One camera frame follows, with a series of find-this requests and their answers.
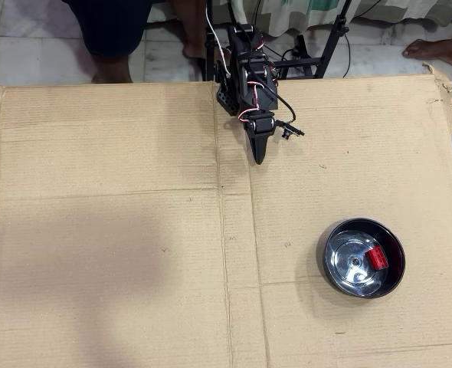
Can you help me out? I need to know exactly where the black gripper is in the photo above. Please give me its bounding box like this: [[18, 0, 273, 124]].
[[243, 108, 277, 166]]

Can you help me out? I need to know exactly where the red lego block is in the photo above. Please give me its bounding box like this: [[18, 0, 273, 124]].
[[365, 247, 388, 271]]

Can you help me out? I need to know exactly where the black metal stand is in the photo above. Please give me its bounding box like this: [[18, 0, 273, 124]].
[[202, 0, 356, 81]]

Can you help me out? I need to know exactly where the white plastic pipe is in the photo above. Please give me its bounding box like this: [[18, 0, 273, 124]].
[[228, 0, 247, 25]]

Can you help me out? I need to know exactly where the black glossy round bowl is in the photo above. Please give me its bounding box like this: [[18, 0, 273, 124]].
[[316, 217, 406, 299]]

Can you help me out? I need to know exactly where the bare leg below shorts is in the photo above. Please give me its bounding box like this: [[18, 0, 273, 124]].
[[90, 53, 133, 84]]

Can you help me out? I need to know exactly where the brown cardboard sheet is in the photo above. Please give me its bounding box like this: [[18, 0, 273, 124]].
[[0, 63, 452, 368]]

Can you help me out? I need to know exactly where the green white patterned bedsheet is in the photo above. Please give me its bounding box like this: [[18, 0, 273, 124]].
[[149, 0, 452, 38]]

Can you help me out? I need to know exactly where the bare foot with anklet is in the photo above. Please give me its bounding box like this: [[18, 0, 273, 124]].
[[401, 26, 452, 68]]

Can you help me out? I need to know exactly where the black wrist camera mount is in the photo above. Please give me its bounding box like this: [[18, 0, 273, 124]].
[[273, 119, 306, 141]]

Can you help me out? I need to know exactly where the black camera cable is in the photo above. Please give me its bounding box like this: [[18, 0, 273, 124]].
[[247, 48, 298, 126]]

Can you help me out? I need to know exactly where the thin black floor cable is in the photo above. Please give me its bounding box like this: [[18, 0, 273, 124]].
[[281, 36, 352, 77]]

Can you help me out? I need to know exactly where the white cable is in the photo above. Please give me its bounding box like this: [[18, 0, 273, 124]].
[[205, 0, 231, 77]]

